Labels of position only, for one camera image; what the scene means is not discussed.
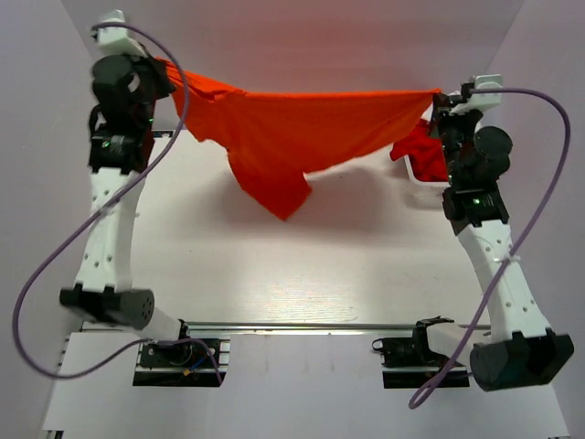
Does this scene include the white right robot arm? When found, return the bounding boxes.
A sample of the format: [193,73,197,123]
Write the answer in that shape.
[412,93,574,395]

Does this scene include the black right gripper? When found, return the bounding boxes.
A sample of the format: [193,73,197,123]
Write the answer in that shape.
[427,91,484,187]

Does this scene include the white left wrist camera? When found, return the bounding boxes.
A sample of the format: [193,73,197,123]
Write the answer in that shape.
[90,27,147,58]

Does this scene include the blue table label sticker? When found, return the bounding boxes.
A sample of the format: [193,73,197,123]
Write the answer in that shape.
[153,130,174,138]

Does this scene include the red t-shirt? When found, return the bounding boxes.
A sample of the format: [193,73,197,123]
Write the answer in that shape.
[389,119,448,183]

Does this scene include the orange t-shirt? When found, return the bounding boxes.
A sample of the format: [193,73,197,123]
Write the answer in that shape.
[163,59,437,220]

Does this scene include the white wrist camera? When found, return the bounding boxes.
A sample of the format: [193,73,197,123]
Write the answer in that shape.
[450,74,503,115]
[90,27,147,58]

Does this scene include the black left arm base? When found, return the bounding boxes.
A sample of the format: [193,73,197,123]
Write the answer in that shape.
[133,338,230,388]

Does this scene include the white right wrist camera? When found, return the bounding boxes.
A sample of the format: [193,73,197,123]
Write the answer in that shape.
[450,74,503,115]

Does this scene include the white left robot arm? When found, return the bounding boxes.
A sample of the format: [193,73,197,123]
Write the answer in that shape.
[59,55,194,365]

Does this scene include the white plastic basket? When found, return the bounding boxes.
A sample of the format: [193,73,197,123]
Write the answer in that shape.
[404,156,449,195]

